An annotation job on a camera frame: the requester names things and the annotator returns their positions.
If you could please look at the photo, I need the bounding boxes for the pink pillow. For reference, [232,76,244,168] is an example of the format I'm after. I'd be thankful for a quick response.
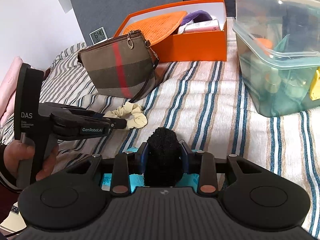
[0,56,23,127]

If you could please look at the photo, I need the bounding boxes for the clear plastic storage container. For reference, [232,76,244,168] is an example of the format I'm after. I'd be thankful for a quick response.
[233,0,319,117]

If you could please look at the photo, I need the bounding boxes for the beige scrunchie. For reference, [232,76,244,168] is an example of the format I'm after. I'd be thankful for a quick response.
[104,102,148,130]

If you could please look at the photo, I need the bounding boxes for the striped bed cover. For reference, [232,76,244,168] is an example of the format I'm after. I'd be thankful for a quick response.
[55,31,319,238]

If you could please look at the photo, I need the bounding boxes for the orange cardboard box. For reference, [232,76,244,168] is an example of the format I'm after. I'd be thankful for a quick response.
[114,0,227,62]

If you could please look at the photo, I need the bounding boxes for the brown plaid zipper pouch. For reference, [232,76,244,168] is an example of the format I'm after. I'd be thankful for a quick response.
[78,30,161,103]

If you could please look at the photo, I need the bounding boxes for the purple fleece cloth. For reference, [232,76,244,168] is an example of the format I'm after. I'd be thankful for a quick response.
[180,10,212,26]

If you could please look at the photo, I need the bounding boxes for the black pompom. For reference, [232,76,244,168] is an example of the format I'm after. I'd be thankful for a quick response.
[144,127,184,187]

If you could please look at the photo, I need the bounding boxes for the orange silicone mat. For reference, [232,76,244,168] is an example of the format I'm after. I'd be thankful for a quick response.
[122,11,188,46]

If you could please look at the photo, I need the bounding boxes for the person's left hand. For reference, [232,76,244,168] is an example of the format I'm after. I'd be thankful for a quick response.
[3,140,59,181]

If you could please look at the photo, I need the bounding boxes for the white digital clock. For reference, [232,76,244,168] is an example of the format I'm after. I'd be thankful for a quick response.
[89,27,108,45]

